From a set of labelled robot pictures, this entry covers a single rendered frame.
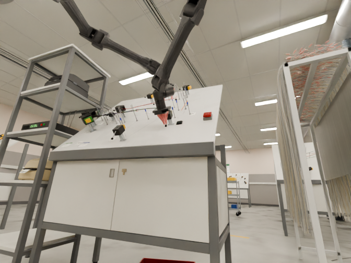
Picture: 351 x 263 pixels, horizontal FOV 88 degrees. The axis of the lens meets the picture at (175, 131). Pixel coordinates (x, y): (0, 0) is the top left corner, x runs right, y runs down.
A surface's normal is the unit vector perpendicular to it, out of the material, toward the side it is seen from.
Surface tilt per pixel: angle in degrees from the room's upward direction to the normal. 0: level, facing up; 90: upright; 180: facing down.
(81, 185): 90
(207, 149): 90
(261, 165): 90
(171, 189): 90
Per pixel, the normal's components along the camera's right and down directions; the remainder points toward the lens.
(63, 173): -0.35, -0.30
